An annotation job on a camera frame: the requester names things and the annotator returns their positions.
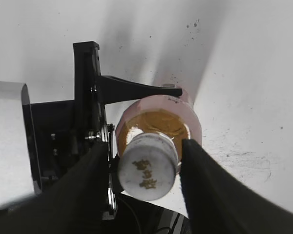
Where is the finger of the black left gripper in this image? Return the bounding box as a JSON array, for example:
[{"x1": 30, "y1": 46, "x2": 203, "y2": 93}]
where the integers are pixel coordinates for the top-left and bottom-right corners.
[{"x1": 97, "y1": 76, "x2": 183, "y2": 104}]

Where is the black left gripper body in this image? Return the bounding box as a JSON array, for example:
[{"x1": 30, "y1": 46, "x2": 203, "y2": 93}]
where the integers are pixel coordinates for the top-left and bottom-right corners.
[{"x1": 23, "y1": 41, "x2": 118, "y2": 220}]

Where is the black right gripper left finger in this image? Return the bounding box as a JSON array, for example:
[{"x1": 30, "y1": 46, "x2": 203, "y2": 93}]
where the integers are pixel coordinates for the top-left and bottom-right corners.
[{"x1": 0, "y1": 143, "x2": 108, "y2": 234}]

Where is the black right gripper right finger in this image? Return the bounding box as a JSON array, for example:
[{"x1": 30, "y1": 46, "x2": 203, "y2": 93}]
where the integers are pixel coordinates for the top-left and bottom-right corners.
[{"x1": 180, "y1": 139, "x2": 293, "y2": 234}]

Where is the pink oolong tea bottle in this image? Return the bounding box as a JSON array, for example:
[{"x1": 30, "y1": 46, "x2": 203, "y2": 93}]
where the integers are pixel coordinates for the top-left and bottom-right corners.
[{"x1": 116, "y1": 91, "x2": 202, "y2": 174}]

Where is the white bottle cap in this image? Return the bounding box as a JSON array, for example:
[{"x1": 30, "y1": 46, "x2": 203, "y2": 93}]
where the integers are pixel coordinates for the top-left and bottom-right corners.
[{"x1": 118, "y1": 133, "x2": 179, "y2": 201}]

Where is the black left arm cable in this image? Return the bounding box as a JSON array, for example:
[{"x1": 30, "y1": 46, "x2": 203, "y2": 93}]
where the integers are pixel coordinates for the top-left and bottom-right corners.
[{"x1": 112, "y1": 192, "x2": 186, "y2": 234}]

